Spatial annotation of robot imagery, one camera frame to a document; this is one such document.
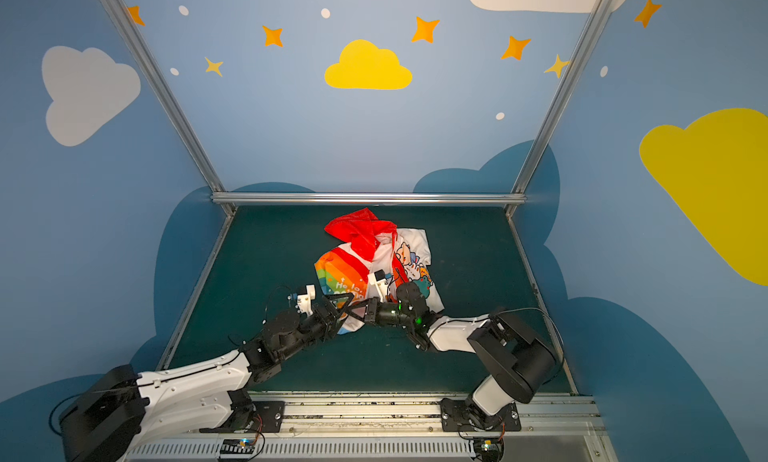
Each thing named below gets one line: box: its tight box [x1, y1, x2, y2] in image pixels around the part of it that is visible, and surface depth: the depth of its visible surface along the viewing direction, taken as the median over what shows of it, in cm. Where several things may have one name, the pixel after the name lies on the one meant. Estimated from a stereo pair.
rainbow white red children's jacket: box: [314, 208, 445, 335], surface depth 104 cm
